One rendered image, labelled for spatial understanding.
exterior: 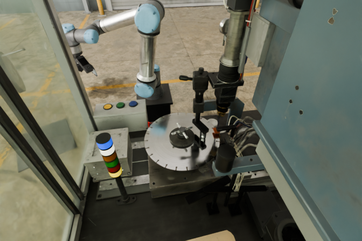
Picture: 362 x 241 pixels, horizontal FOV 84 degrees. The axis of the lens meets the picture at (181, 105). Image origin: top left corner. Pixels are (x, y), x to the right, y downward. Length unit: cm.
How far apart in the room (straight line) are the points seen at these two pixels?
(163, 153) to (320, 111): 63
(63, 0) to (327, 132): 693
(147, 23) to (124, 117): 50
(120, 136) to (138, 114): 19
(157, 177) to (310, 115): 69
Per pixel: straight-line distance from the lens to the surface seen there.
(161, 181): 90
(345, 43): 31
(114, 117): 115
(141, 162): 108
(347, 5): 32
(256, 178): 96
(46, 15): 85
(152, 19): 102
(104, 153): 69
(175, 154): 84
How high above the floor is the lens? 163
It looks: 40 degrees down
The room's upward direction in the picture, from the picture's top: straight up
